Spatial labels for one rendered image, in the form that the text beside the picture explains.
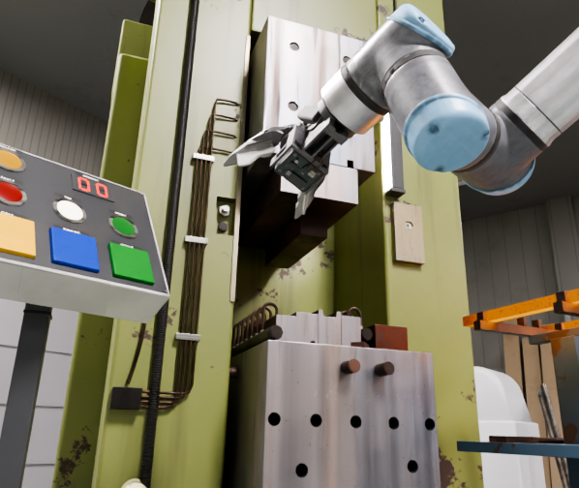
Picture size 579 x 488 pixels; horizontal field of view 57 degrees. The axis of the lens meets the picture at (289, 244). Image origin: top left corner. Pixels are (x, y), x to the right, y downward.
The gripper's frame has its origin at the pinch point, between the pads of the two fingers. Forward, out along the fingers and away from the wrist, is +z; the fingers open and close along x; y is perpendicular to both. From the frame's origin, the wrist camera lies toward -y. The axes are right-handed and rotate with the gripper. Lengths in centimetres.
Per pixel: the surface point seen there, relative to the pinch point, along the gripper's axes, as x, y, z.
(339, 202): 25.6, -34.1, 10.5
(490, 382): 264, -175, 122
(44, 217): -25.0, 9.2, 22.9
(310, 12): -2, -97, -2
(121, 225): -14.0, 0.2, 23.6
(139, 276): -7.3, 10.5, 21.4
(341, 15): 7, -101, -6
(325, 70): 7, -63, -2
